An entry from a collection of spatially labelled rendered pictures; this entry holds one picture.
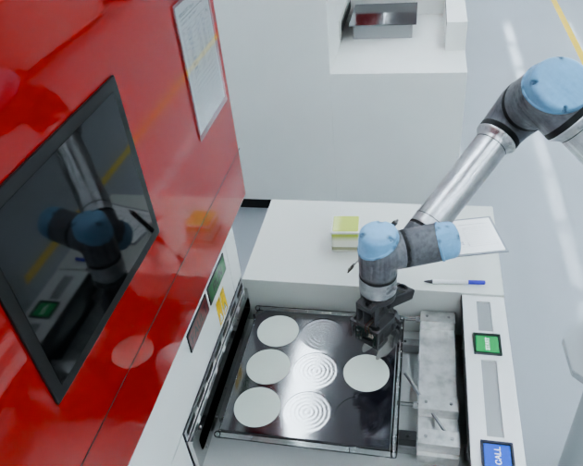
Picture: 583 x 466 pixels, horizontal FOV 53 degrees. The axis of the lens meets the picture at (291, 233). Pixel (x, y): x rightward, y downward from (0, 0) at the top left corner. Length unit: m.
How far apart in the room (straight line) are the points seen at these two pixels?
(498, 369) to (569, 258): 1.88
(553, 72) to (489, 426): 0.68
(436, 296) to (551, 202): 2.11
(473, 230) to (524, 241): 1.58
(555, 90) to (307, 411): 0.80
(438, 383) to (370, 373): 0.15
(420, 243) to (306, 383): 0.42
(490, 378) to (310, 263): 0.52
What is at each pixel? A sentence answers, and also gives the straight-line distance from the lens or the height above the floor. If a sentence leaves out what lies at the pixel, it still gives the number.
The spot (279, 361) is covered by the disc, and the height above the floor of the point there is 0.90.
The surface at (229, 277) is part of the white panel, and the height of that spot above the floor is 1.04.
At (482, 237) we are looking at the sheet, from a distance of 1.58.
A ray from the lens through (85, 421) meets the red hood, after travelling 0.76.
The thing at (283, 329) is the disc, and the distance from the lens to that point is 1.43.
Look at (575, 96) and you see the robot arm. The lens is 1.25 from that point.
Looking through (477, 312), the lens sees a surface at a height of 0.96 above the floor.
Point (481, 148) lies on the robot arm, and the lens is 1.33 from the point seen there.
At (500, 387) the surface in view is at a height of 0.96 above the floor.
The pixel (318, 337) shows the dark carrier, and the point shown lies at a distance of 1.40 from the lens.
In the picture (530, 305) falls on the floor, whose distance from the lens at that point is 2.83.
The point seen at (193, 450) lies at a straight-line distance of 1.25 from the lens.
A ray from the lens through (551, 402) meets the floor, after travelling 2.50.
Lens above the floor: 1.94
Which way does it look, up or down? 38 degrees down
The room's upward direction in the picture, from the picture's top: 7 degrees counter-clockwise
